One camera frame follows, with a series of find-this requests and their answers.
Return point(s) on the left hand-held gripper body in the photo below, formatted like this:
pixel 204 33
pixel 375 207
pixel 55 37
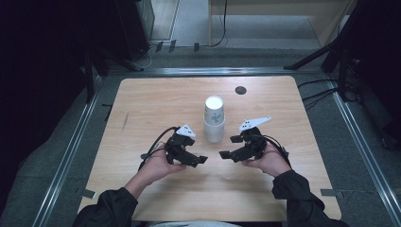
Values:
pixel 175 148

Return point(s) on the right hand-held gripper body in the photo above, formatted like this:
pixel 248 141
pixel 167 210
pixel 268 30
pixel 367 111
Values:
pixel 257 142

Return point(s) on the stack of white paper cups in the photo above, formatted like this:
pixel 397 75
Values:
pixel 214 127

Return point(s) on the person's left hand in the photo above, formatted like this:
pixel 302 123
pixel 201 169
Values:
pixel 157 167

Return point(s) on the person's right hand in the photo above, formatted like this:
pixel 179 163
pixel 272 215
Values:
pixel 272 162

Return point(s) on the black round table grommet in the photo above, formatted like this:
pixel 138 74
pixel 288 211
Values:
pixel 240 90

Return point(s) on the person's grey clothing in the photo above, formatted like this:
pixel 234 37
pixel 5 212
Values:
pixel 192 224

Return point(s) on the grey tape strip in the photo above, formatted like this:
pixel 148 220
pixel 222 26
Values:
pixel 329 192
pixel 87 193

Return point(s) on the black tripod stand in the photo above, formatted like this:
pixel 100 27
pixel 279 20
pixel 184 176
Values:
pixel 318 53

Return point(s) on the black metal stand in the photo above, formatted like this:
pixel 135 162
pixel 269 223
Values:
pixel 90 75

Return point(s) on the black cabinet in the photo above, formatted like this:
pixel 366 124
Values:
pixel 134 28

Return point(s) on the light wooden furniture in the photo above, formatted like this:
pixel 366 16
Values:
pixel 324 19

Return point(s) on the long metal floor rail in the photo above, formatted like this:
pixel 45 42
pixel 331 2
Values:
pixel 67 164
pixel 362 148
pixel 214 71

